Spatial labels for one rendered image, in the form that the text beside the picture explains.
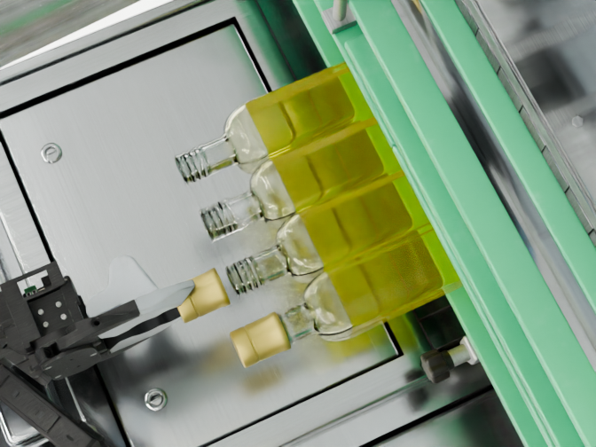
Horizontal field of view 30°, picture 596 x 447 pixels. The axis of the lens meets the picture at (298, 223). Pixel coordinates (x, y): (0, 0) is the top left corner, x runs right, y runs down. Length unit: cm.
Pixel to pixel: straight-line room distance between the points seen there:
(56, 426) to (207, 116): 39
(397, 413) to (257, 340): 22
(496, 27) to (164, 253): 42
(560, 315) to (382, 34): 27
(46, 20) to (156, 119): 66
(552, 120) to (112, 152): 49
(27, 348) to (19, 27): 47
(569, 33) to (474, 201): 16
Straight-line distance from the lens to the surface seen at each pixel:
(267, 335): 96
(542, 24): 93
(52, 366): 97
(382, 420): 112
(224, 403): 109
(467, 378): 113
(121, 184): 116
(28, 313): 96
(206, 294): 97
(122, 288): 96
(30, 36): 54
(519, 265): 86
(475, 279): 93
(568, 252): 88
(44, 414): 96
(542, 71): 91
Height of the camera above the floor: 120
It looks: 8 degrees down
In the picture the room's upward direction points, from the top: 114 degrees counter-clockwise
